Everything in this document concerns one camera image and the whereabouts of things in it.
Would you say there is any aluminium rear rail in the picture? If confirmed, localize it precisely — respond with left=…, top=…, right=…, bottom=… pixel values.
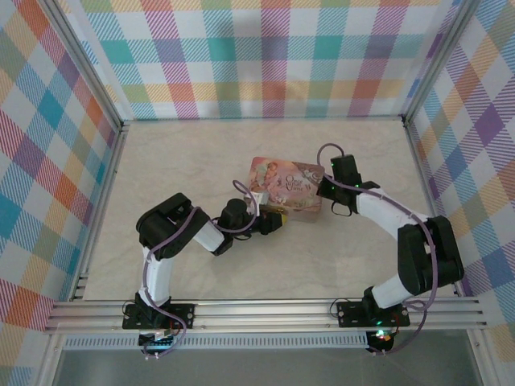
left=120, top=115, right=408, bottom=124

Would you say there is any plaid backdrop cloth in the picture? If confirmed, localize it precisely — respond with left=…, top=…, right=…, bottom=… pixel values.
left=78, top=0, right=451, bottom=121
left=410, top=0, right=515, bottom=363
left=0, top=0, right=118, bottom=386

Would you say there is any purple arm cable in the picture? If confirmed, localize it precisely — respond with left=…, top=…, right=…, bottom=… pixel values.
left=316, top=142, right=440, bottom=357
left=140, top=179, right=258, bottom=360

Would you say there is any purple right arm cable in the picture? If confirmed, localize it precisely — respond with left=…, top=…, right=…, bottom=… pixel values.
left=316, top=142, right=440, bottom=357

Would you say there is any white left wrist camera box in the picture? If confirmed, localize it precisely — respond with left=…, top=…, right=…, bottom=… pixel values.
left=249, top=191, right=271, bottom=211

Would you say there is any pink illustrated tin box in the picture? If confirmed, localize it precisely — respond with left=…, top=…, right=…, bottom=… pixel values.
left=245, top=155, right=326, bottom=224

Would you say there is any slotted grey cable duct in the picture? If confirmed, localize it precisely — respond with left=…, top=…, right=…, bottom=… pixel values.
left=60, top=332, right=371, bottom=351

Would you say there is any aluminium frame post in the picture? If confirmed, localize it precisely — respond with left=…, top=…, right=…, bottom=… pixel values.
left=47, top=0, right=124, bottom=133
left=401, top=0, right=474, bottom=126

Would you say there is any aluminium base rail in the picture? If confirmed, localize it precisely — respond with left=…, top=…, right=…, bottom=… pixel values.
left=43, top=296, right=488, bottom=335

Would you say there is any aluminium side rail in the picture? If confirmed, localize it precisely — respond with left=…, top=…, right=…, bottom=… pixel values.
left=402, top=116, right=464, bottom=298
left=68, top=122, right=130, bottom=302

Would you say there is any controller board with connector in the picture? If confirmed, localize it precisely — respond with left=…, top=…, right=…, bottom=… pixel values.
left=138, top=329, right=178, bottom=357

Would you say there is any controller board with green light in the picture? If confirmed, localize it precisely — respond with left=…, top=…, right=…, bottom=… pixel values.
left=369, top=328, right=394, bottom=351

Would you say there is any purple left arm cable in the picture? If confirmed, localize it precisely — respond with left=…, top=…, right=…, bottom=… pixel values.
left=140, top=179, right=258, bottom=360

